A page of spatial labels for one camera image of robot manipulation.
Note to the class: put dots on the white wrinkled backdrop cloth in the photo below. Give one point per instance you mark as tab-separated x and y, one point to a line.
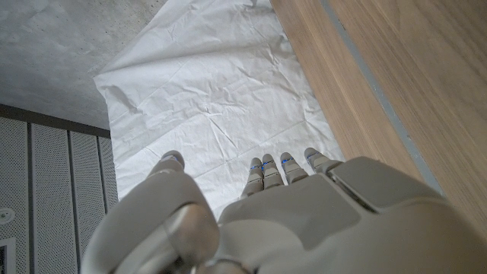
209	95

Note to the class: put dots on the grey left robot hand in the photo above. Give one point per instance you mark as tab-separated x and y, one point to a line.
304	228

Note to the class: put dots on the round ceiling sensor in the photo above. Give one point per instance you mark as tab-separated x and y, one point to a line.
5	216

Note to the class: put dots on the white-framed ceiling vent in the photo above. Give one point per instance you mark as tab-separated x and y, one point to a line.
4	255

